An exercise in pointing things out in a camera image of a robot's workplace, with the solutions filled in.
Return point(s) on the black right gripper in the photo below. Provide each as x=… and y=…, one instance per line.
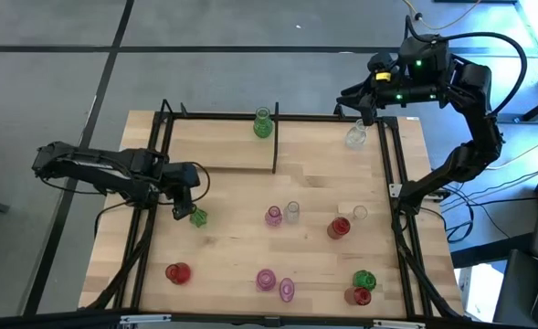
x=394, y=96

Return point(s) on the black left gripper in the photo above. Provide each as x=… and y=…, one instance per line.
x=182, y=176

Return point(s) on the green twisted glass vase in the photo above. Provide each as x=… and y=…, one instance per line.
x=198, y=217

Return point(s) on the clear ribbed bulbous vase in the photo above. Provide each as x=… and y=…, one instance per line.
x=292, y=213
x=355, y=137

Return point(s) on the red smooth bulbous vase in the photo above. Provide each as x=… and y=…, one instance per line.
x=179, y=273

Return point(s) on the pink bulbous glass vase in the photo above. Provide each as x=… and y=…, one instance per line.
x=273, y=217

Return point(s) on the green ribbed glass vase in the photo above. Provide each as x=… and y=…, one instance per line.
x=262, y=125

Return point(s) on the red ribbed glass vase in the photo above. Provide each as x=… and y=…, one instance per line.
x=359, y=296
x=339, y=227

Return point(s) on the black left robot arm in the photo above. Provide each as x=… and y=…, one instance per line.
x=104, y=166

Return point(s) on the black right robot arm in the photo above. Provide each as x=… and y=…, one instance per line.
x=478, y=141

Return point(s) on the pink ribbed bottle vase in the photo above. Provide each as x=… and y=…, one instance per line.
x=266, y=279

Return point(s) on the clear round-rim glass vase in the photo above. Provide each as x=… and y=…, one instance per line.
x=360, y=213

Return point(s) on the silver aluminium bar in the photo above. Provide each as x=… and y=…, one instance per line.
x=398, y=324
x=145, y=319

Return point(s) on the pink ribbed wide-mouth vase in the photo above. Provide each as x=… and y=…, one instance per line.
x=287, y=290

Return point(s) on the green round glass vase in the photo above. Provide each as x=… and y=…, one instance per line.
x=365, y=279

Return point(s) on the dark grey desk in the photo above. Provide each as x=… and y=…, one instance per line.
x=515, y=292

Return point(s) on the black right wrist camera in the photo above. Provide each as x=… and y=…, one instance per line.
x=380, y=64

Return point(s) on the black table frame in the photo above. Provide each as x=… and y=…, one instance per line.
x=296, y=117

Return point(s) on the black metal shelf frame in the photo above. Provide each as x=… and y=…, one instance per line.
x=276, y=137

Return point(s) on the silver corner bracket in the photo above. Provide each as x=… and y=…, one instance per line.
x=395, y=190

